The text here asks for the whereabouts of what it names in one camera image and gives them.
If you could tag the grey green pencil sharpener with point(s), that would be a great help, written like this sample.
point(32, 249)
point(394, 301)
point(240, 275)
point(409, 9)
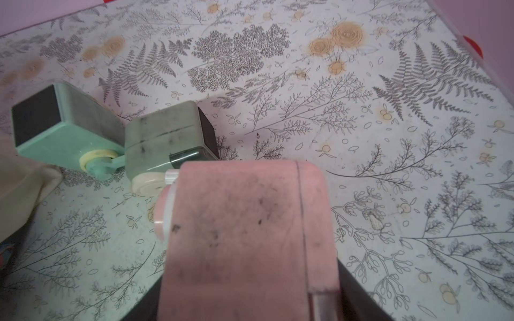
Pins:
point(164, 140)

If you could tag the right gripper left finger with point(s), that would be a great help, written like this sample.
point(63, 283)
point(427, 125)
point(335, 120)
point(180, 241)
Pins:
point(147, 308)

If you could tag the pink pencil sharpener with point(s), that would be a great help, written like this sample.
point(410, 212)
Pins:
point(247, 240)

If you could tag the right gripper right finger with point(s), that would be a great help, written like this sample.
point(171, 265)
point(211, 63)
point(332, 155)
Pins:
point(357, 304)

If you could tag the cream canvas tote bag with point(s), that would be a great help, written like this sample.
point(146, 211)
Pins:
point(25, 184)

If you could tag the mint green pencil sharpener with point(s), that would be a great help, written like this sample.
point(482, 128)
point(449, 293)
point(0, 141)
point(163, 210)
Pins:
point(63, 126)

